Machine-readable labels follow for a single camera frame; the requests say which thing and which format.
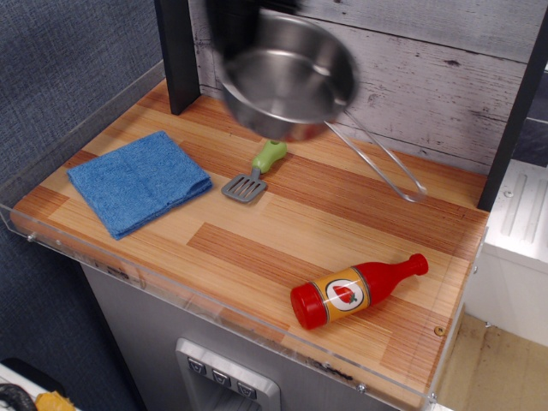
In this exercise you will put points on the stainless steel pan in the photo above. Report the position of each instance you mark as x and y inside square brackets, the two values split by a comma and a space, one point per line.
[283, 78]

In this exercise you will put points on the blue folded cloth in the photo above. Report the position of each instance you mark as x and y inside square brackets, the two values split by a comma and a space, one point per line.
[139, 182]

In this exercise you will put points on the red toy ketchup bottle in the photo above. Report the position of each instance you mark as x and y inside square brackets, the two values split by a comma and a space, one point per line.
[349, 291]

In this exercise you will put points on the grey toy fridge cabinet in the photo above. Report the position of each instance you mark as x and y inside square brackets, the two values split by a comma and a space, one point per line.
[147, 325]

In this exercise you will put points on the silver dispenser button panel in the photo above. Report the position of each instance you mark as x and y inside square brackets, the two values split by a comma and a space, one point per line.
[214, 382]

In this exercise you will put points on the white toy sink unit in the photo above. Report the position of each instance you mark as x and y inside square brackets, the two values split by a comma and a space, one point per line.
[508, 284]

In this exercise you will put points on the black and yellow object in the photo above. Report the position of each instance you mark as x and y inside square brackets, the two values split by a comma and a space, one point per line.
[13, 397]

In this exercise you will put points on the green handled grey spatula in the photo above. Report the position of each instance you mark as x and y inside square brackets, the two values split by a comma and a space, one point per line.
[245, 188]

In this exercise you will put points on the black left vertical post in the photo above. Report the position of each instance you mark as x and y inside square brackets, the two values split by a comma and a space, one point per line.
[177, 44]

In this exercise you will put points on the black vertical post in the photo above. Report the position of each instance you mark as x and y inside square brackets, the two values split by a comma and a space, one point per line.
[512, 131]
[177, 44]

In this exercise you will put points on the black right vertical post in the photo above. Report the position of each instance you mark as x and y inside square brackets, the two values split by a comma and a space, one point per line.
[512, 131]

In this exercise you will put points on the clear acrylic guard rail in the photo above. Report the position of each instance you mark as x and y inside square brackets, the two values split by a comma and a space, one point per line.
[323, 211]

